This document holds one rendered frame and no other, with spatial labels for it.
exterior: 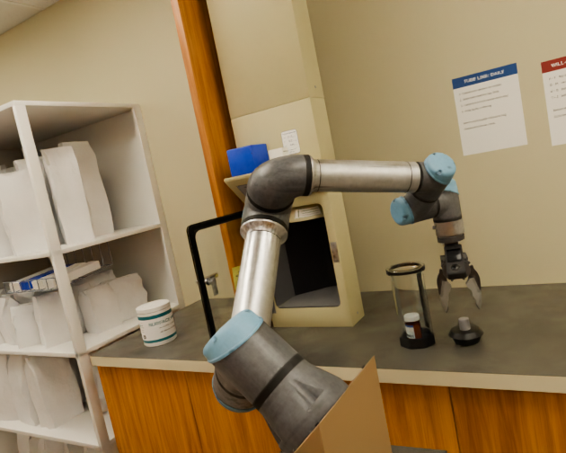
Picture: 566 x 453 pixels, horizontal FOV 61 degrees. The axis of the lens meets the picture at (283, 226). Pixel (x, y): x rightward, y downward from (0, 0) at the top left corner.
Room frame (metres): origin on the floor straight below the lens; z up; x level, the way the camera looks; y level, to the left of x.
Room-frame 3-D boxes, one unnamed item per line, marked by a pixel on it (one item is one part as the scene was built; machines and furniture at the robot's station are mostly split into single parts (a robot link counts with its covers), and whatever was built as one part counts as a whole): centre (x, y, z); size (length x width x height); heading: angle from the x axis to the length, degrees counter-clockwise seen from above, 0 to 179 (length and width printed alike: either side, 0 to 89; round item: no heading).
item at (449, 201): (1.30, -0.44, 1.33); 0.09 x 0.08 x 0.11; 109
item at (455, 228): (1.30, -0.44, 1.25); 0.08 x 0.08 x 0.05
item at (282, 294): (1.76, -0.09, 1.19); 0.26 x 0.24 x 0.35; 58
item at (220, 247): (1.60, 0.20, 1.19); 0.30 x 0.01 x 0.40; 143
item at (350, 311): (1.77, -0.09, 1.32); 0.32 x 0.25 x 0.77; 58
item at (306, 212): (1.73, -0.10, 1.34); 0.18 x 0.18 x 0.05
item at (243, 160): (1.65, 0.07, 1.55); 0.10 x 0.10 x 0.09; 58
